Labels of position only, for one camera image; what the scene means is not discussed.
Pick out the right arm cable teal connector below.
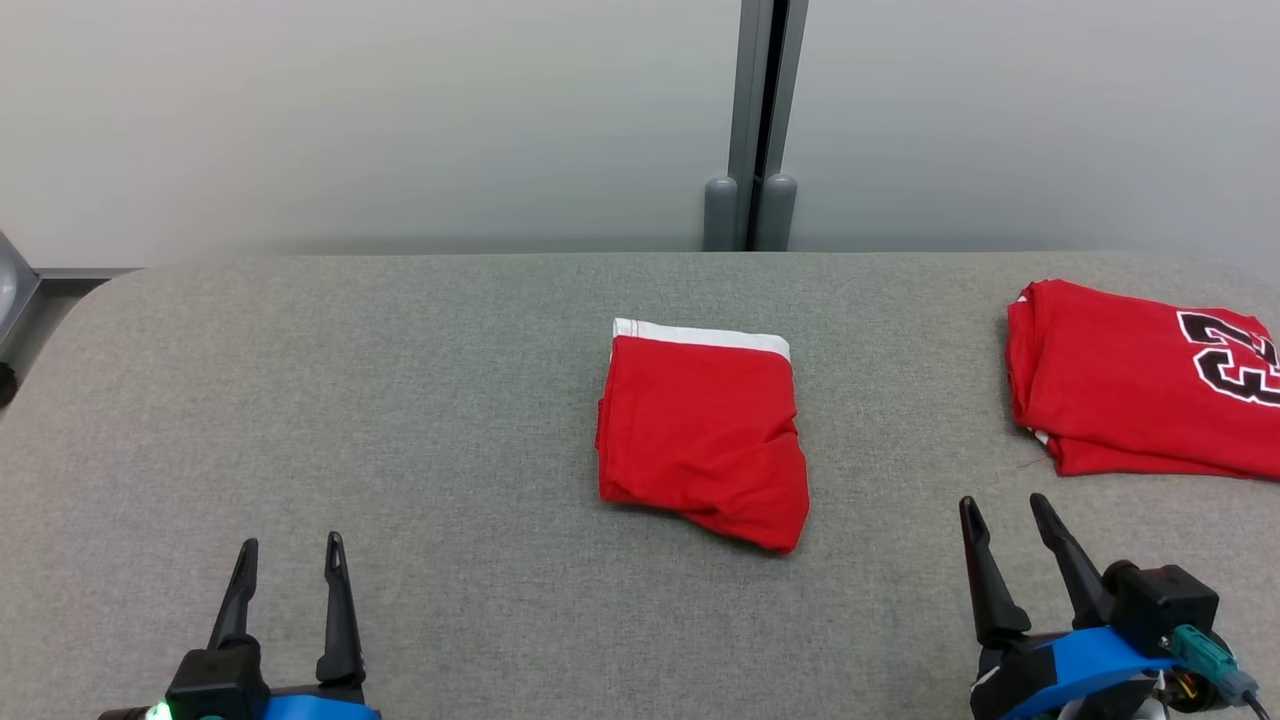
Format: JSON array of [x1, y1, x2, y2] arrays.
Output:
[[1165, 625, 1273, 720]]

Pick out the grey metal frame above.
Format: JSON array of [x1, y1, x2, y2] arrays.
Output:
[[0, 230, 141, 353]]

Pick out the red shorts with white stripes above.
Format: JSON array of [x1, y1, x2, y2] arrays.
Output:
[[596, 318, 811, 556]]

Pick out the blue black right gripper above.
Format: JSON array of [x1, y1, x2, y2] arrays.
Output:
[[958, 492, 1181, 720]]

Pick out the red T-shirt with white sleeves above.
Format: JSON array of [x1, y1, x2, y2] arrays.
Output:
[[1006, 278, 1280, 481]]

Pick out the grey door frame strip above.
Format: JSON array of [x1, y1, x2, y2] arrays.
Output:
[[730, 0, 809, 251]]

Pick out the grey rounded post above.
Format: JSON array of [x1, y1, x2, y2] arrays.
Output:
[[703, 177, 739, 251], [757, 173, 798, 251]]

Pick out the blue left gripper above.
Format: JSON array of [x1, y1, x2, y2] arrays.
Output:
[[207, 531, 381, 720]]

